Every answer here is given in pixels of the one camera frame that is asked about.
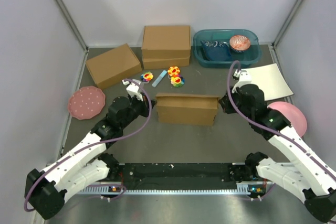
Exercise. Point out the bottom stacked cardboard box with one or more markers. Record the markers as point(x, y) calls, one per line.
point(156, 63)

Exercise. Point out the rainbow flower plush green petals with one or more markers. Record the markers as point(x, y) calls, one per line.
point(177, 81)

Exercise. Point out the pink dotted plate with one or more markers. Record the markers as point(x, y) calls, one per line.
point(86, 103)

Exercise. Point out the plain pink plate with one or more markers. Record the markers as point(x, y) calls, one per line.
point(293, 114)

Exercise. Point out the top stacked cardboard box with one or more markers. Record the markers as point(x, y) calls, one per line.
point(166, 42)

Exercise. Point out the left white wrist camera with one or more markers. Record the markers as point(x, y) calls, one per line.
point(133, 90)

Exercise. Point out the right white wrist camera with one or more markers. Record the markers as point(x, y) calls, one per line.
point(243, 78)

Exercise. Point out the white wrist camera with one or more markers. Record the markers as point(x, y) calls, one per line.
point(133, 90)
point(243, 78)

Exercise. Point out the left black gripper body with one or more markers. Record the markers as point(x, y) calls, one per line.
point(138, 107)

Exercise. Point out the white square plate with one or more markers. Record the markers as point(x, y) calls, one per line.
point(270, 80)

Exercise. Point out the orange yellow flower plush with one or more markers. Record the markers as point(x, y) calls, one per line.
point(173, 71)

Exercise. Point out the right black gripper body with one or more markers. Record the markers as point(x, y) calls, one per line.
point(245, 110)

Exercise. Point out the dark blue patterned bowl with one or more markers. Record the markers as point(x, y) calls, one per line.
point(216, 50)

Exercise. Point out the teal plastic bin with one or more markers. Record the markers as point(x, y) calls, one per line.
point(249, 57)

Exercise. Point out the small folded cardboard box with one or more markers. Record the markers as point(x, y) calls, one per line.
point(113, 66)

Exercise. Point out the blue highlighter pen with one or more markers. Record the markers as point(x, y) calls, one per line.
point(159, 78)

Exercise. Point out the brown cardboard box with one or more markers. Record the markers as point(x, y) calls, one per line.
point(187, 109)

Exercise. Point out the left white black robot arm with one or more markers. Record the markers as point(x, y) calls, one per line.
point(47, 190)

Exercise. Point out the stacked cardboard box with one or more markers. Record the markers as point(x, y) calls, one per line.
point(166, 42)
point(156, 63)

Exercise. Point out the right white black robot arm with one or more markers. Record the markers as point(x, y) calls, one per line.
point(313, 181)

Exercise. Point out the rainbow flower plush dark petals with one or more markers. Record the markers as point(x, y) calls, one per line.
point(147, 77)

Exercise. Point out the red white patterned bowl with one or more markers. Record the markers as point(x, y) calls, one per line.
point(239, 43)

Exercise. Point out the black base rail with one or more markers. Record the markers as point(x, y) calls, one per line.
point(180, 176)

